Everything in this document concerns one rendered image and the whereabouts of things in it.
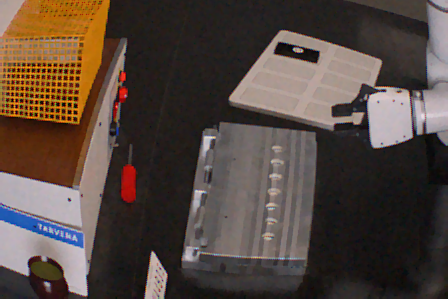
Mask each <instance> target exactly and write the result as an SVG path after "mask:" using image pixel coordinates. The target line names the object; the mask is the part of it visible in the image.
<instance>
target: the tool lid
mask: <svg viewBox="0 0 448 299"><path fill-rule="evenodd" d="M274 149H280V150H282V152H277V151H274ZM315 150H316V133H315V132H306V131H298V130H288V129H279V128H269V127H260V126H249V125H240V124H229V123H220V128H219V136H218V141H217V148H216V150H212V149H208V150H207V151H206V156H205V163H204V169H203V171H204V173H205V170H206V169H207V168H208V169H209V170H210V172H209V174H211V180H210V189H211V190H216V191H209V192H208V195H209V198H208V205H207V207H203V206H201V207H197V214H196V220H195V225H194V229H196V227H197V226H200V227H201V231H203V233H202V239H201V244H202V245H205V246H207V247H206V248H201V249H200V255H199V261H207V262H216V263H225V264H228V263H234V264H242V265H260V266H266V265H268V266H285V267H286V266H293V267H295V266H301V267H303V266H304V263H305V257H306V248H307V246H308V236H309V226H310V214H311V202H312V199H313V181H314V155H315ZM272 163H280V164H282V165H279V166H278V165H273V164H272ZM271 177H279V178H280V179H279V180H273V179H270V178H271ZM271 191H275V192H278V193H279V194H277V195H273V194H270V193H268V192H271ZM267 207H275V208H276V207H277V209H273V210H269V209H267ZM272 221H274V222H276V224H265V222H272ZM264 236H270V237H272V236H273V237H274V238H273V239H263V238H262V237H264Z"/></svg>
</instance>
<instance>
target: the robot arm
mask: <svg viewBox="0 0 448 299"><path fill-rule="evenodd" d="M426 6H427V15H428V18H427V19H428V26H429V27H428V29H429V39H428V41H427V43H426V44H427V46H426V54H427V55H426V60H427V77H428V79H427V85H428V90H427V89H426V90H421V91H419V90H415V91H412V97H411V94H410V93H409V92H408V90H406V89H400V88H392V87H381V88H380V87H371V86H369V85H367V84H363V83H362V84H361V88H360V90H359V94H358V95H357V97H356V98H355V99H354V100H352V101H351V102H350V103H342V104H336V106H334V105H332V106H331V112H332V117H343V116H347V117H351V116H352V113H364V112H368V118H369V122H368V123H359V124H354V122H352V121H351V122H344V123H334V125H333V135H334V136H339V137H343V136H351V135H355V137H356V138H359V139H360V140H362V141H363V142H364V143H365V145H366V148H367V149H368V151H371V150H374V149H375V148H379V147H383V146H388V145H392V144H396V143H399V142H404V141H406V140H409V139H411V138H413V134H414V133H415V130H416V135H420V134H429V133H437V135H438V138H439V139H440V140H441V142H443V143H444V144H445V145H447V146H448V0H426ZM365 96H367V99H364V97H365ZM368 136H370V138H369V137H368Z"/></svg>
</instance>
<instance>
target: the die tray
mask: <svg viewBox="0 0 448 299"><path fill-rule="evenodd" d="M278 42H283V43H289V44H294V45H296V46H300V47H305V48H311V49H313V50H316V51H320V52H321V53H320V57H319V59H318V60H319V61H318V64H317V63H312V62H306V61H301V60H299V59H296V58H290V57H284V56H279V55H276V54H274V49H275V47H276V45H277V43H278ZM381 66H382V61H381V60H379V59H377V58H375V57H371V56H367V55H364V54H363V53H360V52H356V51H352V50H350V49H348V48H344V47H340V46H337V45H336V44H332V43H327V42H323V41H321V40H319V39H315V38H310V37H306V36H304V35H301V34H297V33H292V32H287V31H284V30H281V31H280V32H279V33H278V35H276V36H275V39H274V40H273V41H272V42H271V44H270V45H269V46H268V48H266V49H265V51H264V52H263V55H262V56H261V57H260V59H259V60H257V62H256V63H255V64H254V66H253V67H252V69H251V70H250V71H249V73H248V74H247V75H246V77H245V78H244V79H243V81H242V82H241V83H240V85H239V86H238V87H237V89H236V90H234V91H233V93H232V94H231V95H230V97H229V101H228V104H229V106H231V107H236V108H241V109H245V110H250V111H255V112H260V113H264V114H269V115H273V116H278V117H282V119H287V120H291V121H296V122H300V123H305V124H308V125H313V126H317V127H321V128H325V129H329V130H333V125H334V123H344V122H351V121H352V122H354V124H359V123H360V122H361V121H362V119H363V115H364V113H365V112H364V113H352V116H351V117H347V116H343V117H332V112H331V106H332V105H334V106H336V104H342V103H350V102H351V101H352V100H354V99H355V98H356V97H357V95H358V94H359V90H360V88H361V84H362V83H363V84H367V85H369V86H371V87H374V86H375V83H376V81H377V78H378V74H379V72H380V69H381Z"/></svg>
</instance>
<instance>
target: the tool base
mask: <svg viewBox="0 0 448 299"><path fill-rule="evenodd" d="M217 128H218V127H217V125H213V127H212V129H205V131H203V136H202V142H201V148H200V153H199V159H198V165H197V171H196V176H195V182H194V187H193V193H192V198H191V203H190V208H189V209H190V214H189V218H188V224H187V228H186V233H187V234H186V238H185V243H184V247H183V249H184V252H183V256H182V262H181V263H182V268H186V269H195V270H204V271H213V272H221V273H230V274H235V273H239V274H247V275H254V274H256V275H273V276H276V275H281V276H286V275H289V276H295V275H297V276H302V275H304V273H305V270H306V263H307V255H308V247H309V244H310V234H311V223H312V211H313V199H312V202H311V214H310V226H309V236H308V246H307V248H306V257H305V263H304V266H303V267H301V266H295V267H293V266H286V267H285V266H268V265H266V266H260V265H242V264H234V263H228V264H225V263H216V262H207V261H199V255H200V249H201V248H206V247H207V246H205V245H202V244H201V239H202V233H203V231H201V227H200V226H197V227H196V229H194V225H195V220H196V214H197V207H201V206H203V207H207V205H208V198H209V195H208V192H209V191H216V190H211V189H210V180H211V174H209V172H210V170H209V169H208V168H207V169H206V170H205V173H204V171H203V169H204V163H205V156H206V151H207V150H208V149H212V150H216V148H217V141H218V136H219V132H218V130H217ZM315 177H316V150H315V155H314V181H313V197H314V193H315Z"/></svg>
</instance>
